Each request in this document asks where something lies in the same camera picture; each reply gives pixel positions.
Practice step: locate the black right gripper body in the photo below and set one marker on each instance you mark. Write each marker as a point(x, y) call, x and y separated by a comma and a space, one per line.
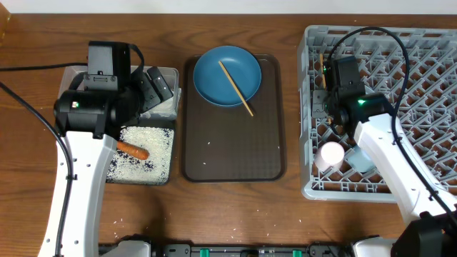
point(317, 104)

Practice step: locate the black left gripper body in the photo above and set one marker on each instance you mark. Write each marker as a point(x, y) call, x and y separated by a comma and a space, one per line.
point(152, 95)

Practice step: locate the pink plastic cup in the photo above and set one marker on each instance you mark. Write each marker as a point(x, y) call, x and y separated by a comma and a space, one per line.
point(330, 155)

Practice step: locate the dark blue plate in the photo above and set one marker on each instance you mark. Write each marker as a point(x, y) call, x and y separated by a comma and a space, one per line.
point(211, 83)

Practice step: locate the light blue plastic cup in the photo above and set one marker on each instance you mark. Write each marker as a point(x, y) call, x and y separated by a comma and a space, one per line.
point(359, 160)

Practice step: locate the orange carrot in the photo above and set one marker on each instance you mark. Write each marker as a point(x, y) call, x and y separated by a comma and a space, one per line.
point(135, 151)

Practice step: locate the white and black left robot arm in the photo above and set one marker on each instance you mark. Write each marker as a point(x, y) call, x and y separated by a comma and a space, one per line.
point(87, 126)

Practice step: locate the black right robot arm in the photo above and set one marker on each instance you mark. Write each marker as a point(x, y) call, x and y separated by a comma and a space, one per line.
point(428, 210)

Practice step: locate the grey dishwasher rack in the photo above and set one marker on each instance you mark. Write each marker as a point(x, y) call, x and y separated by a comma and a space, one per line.
point(415, 69)

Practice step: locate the clear plastic bin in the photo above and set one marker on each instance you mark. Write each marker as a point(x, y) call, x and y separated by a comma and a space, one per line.
point(166, 110)

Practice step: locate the brown plastic serving tray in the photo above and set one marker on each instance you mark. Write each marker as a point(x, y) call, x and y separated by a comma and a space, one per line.
point(225, 144)

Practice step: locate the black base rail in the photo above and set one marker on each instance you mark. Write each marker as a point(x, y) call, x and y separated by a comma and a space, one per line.
point(140, 245)

